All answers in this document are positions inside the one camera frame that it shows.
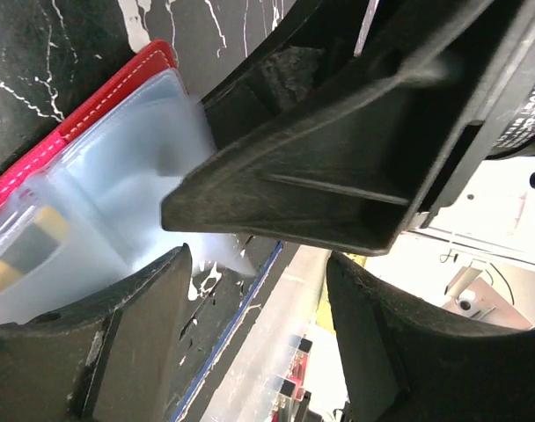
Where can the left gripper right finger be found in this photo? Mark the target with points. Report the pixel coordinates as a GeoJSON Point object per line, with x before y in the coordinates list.
{"type": "Point", "coordinates": [405, 359]}

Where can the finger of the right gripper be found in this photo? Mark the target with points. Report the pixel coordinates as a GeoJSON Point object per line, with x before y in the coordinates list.
{"type": "Point", "coordinates": [313, 42]}
{"type": "Point", "coordinates": [349, 167]}

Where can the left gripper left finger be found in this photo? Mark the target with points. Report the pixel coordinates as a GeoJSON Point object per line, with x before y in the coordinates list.
{"type": "Point", "coordinates": [107, 357]}

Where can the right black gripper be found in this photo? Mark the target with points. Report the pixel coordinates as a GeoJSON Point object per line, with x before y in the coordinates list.
{"type": "Point", "coordinates": [503, 125]}

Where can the gold credit card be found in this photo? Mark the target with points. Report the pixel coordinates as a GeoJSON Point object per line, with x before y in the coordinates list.
{"type": "Point", "coordinates": [29, 239]}

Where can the red leather card holder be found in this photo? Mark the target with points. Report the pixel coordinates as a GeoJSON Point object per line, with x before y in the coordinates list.
{"type": "Point", "coordinates": [106, 169]}

